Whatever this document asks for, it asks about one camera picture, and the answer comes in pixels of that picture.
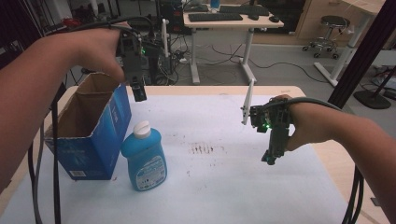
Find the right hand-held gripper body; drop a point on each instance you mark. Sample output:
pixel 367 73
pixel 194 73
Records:
pixel 278 124

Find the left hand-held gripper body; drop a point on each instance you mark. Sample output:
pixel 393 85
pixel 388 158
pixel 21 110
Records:
pixel 132 59

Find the blue cardboard box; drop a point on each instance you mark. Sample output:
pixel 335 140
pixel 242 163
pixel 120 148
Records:
pixel 90 146

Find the blue bottle with white cap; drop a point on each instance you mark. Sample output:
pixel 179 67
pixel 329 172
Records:
pixel 146 161

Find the person's right hand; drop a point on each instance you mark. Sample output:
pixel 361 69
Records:
pixel 311 123

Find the person's left hand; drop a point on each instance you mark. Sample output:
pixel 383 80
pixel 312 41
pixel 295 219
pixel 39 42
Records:
pixel 96 49

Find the white table mat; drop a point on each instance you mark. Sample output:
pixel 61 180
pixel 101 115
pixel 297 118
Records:
pixel 224 186

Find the dark equipment rack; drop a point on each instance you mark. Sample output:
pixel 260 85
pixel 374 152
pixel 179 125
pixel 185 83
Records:
pixel 172 15

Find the black keyboard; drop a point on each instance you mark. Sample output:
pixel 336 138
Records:
pixel 244 10
pixel 214 16

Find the black round stand base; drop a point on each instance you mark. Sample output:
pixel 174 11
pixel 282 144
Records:
pixel 372 99

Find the white-legged wooden desk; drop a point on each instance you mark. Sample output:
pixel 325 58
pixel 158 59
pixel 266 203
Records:
pixel 345 53

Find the blue cup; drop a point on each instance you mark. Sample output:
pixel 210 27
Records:
pixel 215 3

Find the black computer mouse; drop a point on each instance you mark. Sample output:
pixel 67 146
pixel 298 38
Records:
pixel 274 19
pixel 253 17

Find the light wooden desk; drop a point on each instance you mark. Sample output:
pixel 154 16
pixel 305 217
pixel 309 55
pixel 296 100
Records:
pixel 236 22

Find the black round stool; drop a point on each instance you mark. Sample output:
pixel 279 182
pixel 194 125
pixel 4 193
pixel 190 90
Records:
pixel 333 25

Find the black frame post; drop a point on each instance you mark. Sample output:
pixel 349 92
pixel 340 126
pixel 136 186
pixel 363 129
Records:
pixel 364 53

